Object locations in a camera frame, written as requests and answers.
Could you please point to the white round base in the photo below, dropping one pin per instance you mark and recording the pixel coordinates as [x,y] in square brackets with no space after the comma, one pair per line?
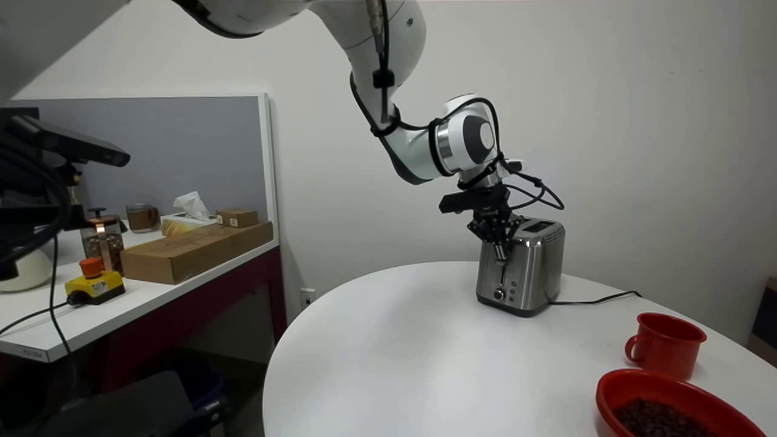
[30,268]

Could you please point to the flat cardboard box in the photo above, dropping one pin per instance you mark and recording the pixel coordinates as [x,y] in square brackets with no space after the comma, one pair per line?
[195,254]

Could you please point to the small brown box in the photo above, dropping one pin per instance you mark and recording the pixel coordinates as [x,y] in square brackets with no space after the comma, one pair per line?
[144,216]

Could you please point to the yellow emergency stop button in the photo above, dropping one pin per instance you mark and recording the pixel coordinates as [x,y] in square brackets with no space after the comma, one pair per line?
[96,283]

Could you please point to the white desk with maroon side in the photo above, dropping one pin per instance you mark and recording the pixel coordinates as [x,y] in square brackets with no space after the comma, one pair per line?
[106,318]

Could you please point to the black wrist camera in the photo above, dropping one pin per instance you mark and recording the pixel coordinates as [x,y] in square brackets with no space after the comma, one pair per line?
[461,201]

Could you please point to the grey-blue partition panel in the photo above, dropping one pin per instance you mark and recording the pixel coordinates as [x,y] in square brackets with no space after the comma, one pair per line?
[186,149]

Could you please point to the dark furniture piece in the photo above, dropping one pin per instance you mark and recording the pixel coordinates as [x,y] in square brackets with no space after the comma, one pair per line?
[763,318]

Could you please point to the black chair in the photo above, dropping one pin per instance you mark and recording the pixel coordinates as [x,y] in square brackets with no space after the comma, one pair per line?
[123,409]

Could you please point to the red plastic cup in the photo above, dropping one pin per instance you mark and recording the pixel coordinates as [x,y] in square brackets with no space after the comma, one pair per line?
[669,342]

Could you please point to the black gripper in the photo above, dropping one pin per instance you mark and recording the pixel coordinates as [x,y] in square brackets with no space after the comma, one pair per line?
[490,207]

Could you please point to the tissue box with white tissue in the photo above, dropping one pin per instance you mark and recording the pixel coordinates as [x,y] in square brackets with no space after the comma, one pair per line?
[191,218]

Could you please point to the red plastic bowl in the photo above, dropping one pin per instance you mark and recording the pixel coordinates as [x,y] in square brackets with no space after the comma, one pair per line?
[627,388]

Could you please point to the silver two-slot toaster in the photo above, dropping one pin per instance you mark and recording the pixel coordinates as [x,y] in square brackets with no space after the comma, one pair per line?
[523,271]

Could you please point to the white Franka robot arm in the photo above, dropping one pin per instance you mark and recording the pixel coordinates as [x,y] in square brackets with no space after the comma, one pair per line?
[405,73]

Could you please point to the black camera on stand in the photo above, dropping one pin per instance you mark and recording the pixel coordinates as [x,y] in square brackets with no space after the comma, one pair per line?
[33,173]

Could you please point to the small cardboard box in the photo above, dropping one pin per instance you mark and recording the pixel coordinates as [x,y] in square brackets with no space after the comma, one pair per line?
[238,216]

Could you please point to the white wall outlet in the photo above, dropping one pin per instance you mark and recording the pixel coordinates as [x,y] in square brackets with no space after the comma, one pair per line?
[310,296]

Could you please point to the dark coffee beans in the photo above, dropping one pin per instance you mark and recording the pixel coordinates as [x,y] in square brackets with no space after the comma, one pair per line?
[659,420]

